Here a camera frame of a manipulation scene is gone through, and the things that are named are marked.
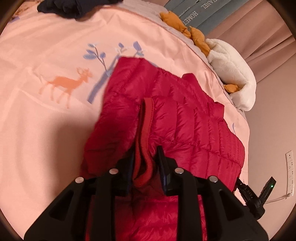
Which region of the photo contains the red quilted down jacket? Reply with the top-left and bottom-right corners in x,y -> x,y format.
80,57 -> 245,240

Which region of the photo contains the blue-grey lettered headboard cushion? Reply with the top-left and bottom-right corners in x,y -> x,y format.
165,0 -> 247,35

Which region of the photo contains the white wall power strip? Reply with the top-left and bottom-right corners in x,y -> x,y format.
285,151 -> 295,197

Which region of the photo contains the dark navy crumpled garment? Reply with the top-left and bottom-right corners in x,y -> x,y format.
37,0 -> 122,19

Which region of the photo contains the white fleece orange jacket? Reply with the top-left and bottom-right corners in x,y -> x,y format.
159,11 -> 256,111

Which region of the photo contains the pink deer print duvet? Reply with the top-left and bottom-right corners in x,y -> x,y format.
1,1 -> 249,237

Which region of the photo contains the pink curtain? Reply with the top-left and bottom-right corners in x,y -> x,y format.
206,0 -> 295,83

